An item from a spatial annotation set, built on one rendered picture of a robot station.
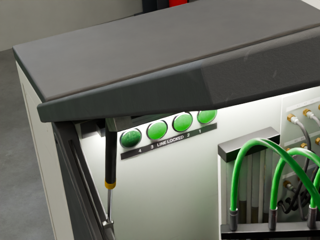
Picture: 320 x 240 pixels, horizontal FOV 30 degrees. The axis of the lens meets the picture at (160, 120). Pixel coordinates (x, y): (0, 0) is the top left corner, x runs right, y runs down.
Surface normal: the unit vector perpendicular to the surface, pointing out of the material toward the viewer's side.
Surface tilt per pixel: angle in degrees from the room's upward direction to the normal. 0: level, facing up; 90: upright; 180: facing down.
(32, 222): 0
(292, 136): 90
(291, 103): 90
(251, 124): 90
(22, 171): 0
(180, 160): 90
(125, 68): 0
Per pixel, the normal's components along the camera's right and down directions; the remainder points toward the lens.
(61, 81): -0.07, -0.84
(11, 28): 0.48, 0.45
